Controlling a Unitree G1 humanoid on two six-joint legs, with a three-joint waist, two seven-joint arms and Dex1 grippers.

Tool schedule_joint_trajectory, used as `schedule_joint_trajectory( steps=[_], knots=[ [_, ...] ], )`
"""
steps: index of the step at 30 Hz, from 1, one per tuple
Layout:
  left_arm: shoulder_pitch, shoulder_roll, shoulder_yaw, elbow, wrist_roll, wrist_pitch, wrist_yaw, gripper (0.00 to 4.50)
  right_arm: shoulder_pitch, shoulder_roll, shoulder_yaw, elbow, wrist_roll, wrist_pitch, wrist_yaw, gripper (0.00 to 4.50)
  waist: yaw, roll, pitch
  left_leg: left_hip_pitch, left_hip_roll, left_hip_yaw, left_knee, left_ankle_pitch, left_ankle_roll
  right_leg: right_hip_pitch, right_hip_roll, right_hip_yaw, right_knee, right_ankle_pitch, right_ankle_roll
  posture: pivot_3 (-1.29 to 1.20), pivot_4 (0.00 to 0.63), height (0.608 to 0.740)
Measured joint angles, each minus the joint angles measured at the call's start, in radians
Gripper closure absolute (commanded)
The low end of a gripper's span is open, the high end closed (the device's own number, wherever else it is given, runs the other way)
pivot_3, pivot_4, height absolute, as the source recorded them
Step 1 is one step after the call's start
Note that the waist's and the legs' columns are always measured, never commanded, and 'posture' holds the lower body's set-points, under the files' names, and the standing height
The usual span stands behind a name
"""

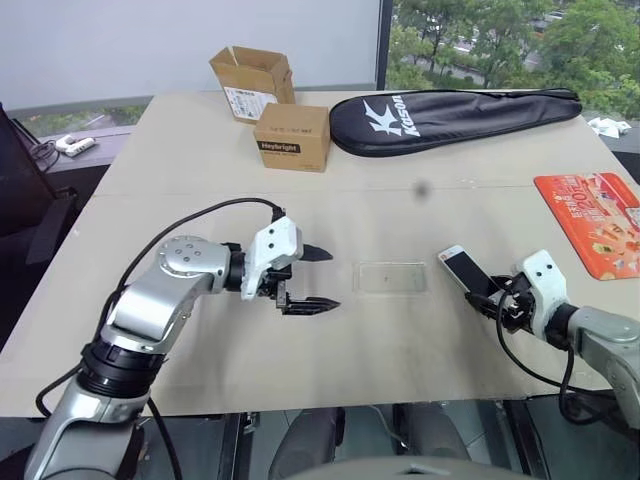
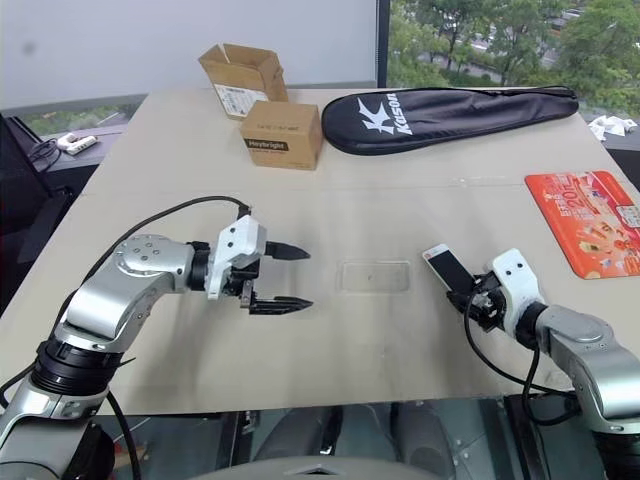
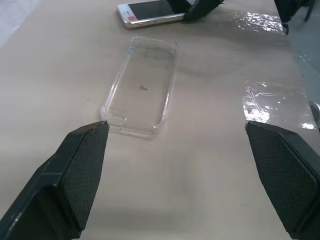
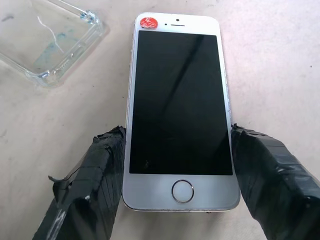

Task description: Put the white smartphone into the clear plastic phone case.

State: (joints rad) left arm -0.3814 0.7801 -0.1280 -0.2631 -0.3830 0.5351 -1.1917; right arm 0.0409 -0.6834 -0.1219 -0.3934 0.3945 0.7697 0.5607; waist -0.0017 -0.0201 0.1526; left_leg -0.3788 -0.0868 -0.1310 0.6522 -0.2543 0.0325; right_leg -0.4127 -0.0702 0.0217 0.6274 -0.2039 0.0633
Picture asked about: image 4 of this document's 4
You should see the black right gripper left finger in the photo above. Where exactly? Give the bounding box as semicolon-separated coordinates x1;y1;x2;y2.
31;125;127;240

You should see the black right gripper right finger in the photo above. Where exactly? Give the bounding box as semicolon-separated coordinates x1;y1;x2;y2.
230;123;320;240

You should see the white smartphone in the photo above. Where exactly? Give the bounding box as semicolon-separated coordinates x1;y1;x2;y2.
121;11;241;213

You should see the clear plastic phone case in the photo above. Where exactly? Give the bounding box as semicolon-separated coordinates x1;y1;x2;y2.
0;0;105;88

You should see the red round sticker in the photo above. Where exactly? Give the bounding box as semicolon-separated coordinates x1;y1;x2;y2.
138;16;159;30

